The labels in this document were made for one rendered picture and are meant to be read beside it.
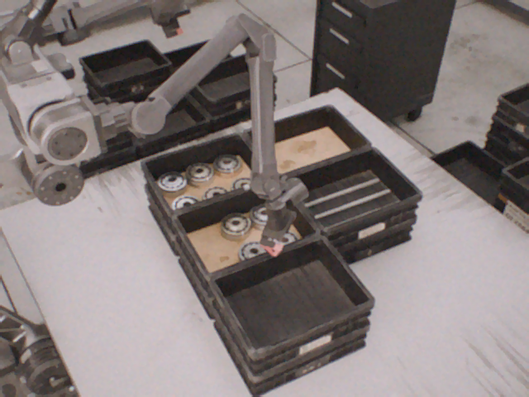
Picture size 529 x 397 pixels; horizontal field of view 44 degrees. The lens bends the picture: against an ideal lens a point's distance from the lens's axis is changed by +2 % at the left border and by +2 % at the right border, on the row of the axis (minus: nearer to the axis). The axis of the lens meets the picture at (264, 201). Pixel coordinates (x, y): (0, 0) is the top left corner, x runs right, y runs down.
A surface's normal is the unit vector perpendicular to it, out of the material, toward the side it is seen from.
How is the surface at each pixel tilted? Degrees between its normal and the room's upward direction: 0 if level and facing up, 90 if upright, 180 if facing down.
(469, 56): 0
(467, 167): 0
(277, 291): 0
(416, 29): 90
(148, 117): 57
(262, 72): 64
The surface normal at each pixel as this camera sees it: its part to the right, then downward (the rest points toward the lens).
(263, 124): 0.41, 0.11
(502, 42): 0.01, -0.73
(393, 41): 0.54, 0.58
